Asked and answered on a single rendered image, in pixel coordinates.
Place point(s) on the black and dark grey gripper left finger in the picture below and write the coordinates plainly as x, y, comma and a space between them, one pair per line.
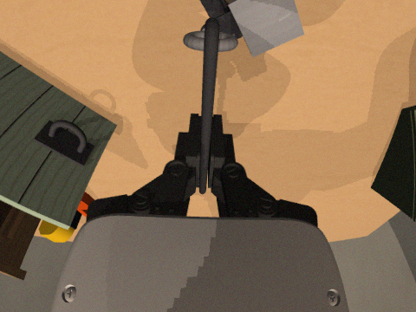
166, 194

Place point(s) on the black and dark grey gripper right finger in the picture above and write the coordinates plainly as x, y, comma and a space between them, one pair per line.
236, 194

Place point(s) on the small brown wooden cabinet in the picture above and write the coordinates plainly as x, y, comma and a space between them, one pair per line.
44, 169

